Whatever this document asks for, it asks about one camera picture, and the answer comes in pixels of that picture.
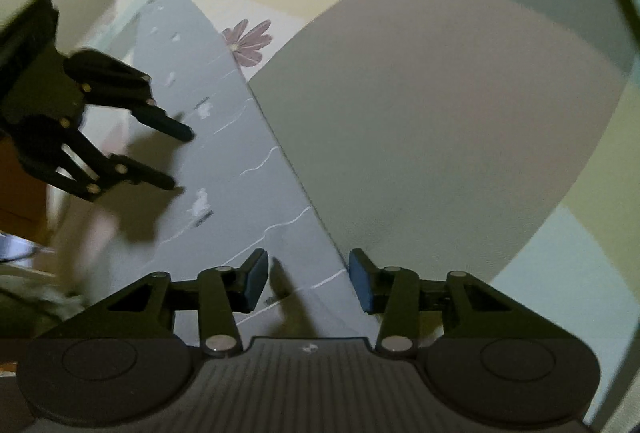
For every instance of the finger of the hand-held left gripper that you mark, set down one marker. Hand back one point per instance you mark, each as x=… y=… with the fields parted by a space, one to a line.
x=165 y=120
x=145 y=173

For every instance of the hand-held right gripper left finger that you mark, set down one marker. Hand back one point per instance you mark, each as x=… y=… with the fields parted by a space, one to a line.
x=256 y=280

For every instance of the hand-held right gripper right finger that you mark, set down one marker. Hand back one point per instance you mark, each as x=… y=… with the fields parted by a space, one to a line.
x=362 y=280

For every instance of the grey printed pants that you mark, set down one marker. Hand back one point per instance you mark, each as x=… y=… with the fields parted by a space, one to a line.
x=225 y=153

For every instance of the patchwork bed sheet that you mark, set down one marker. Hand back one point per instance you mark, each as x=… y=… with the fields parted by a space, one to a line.
x=425 y=113

